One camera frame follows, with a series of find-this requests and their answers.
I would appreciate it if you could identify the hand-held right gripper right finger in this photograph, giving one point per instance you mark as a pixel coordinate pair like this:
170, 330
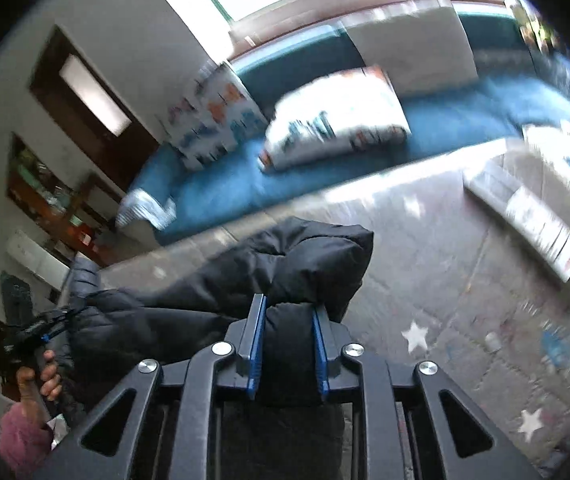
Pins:
321, 355

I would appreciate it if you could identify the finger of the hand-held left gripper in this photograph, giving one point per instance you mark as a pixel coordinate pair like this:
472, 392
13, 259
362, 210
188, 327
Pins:
57, 327

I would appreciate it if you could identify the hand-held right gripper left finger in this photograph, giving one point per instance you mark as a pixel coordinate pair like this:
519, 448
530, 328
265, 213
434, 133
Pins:
254, 350

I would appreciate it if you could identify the black puffer jacket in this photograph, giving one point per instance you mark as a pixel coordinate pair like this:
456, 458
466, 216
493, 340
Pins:
275, 265

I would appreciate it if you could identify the person's left forearm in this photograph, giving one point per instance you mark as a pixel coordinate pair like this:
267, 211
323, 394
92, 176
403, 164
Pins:
20, 445

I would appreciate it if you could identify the person's left hand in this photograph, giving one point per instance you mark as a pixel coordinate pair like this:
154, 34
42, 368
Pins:
35, 390

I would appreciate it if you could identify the white cabinet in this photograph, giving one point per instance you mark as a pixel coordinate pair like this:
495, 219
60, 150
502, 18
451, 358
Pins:
32, 257

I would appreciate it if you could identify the wooden shelf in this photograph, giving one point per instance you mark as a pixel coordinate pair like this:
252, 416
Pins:
40, 195

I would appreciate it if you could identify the grey star quilt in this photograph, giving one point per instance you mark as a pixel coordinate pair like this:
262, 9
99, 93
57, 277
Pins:
415, 240

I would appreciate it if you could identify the dark wooden door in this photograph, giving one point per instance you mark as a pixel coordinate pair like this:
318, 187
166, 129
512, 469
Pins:
45, 77

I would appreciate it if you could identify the small butterfly print pillow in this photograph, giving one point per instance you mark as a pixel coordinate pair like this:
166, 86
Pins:
335, 120

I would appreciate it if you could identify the large butterfly print pillow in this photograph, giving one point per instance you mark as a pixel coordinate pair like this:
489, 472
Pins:
215, 115

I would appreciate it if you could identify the white flat box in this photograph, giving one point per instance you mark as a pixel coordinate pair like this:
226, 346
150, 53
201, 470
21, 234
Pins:
530, 215

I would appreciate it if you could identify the teal padded headboard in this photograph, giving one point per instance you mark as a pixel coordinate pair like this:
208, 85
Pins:
305, 60

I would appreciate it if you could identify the plain white pillow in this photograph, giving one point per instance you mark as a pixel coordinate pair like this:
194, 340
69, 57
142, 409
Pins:
415, 50

